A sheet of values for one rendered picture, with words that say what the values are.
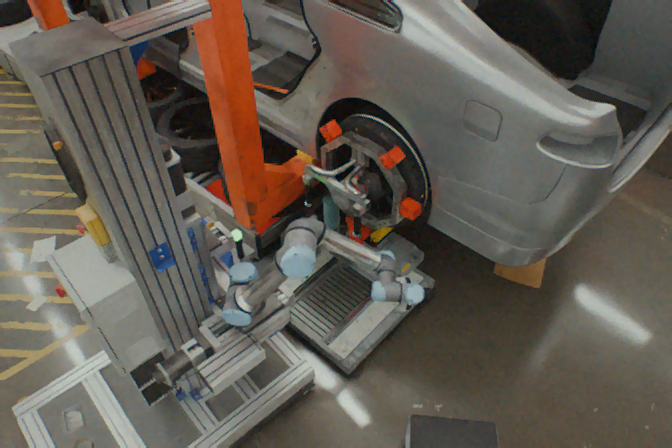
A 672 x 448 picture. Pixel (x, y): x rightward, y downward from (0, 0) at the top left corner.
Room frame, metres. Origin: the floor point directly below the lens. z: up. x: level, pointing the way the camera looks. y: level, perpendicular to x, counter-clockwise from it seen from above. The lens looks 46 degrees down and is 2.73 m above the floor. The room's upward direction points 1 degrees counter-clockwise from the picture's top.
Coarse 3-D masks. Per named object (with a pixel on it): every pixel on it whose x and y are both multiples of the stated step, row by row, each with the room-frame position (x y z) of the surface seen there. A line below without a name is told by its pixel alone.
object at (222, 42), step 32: (224, 0) 2.14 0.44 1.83; (224, 32) 2.12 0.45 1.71; (224, 64) 2.10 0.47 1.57; (224, 96) 2.10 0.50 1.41; (224, 128) 2.13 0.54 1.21; (256, 128) 2.19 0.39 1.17; (224, 160) 2.17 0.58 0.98; (256, 160) 2.16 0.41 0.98; (256, 192) 2.14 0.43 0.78; (256, 224) 2.10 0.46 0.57
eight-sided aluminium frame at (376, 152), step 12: (348, 132) 2.20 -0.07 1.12; (336, 144) 2.21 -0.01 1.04; (348, 144) 2.15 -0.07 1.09; (360, 144) 2.10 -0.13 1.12; (372, 144) 2.10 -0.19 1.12; (324, 156) 2.27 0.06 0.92; (372, 156) 2.04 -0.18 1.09; (324, 168) 2.28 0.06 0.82; (384, 168) 1.99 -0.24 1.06; (336, 180) 2.28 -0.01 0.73; (396, 180) 1.99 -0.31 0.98; (396, 192) 1.93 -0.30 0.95; (396, 204) 1.93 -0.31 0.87; (372, 216) 2.10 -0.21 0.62; (384, 216) 2.04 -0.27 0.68; (396, 216) 1.92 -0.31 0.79; (372, 228) 2.02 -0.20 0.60
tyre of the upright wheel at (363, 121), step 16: (368, 112) 2.32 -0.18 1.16; (384, 112) 2.29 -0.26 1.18; (352, 128) 2.24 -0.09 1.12; (368, 128) 2.17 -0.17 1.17; (384, 128) 2.16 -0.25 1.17; (400, 128) 2.17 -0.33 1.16; (384, 144) 2.10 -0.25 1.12; (400, 144) 2.08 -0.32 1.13; (416, 160) 2.04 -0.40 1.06; (336, 176) 2.32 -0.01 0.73; (416, 176) 1.99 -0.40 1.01; (416, 192) 1.96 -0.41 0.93; (400, 224) 2.00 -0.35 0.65
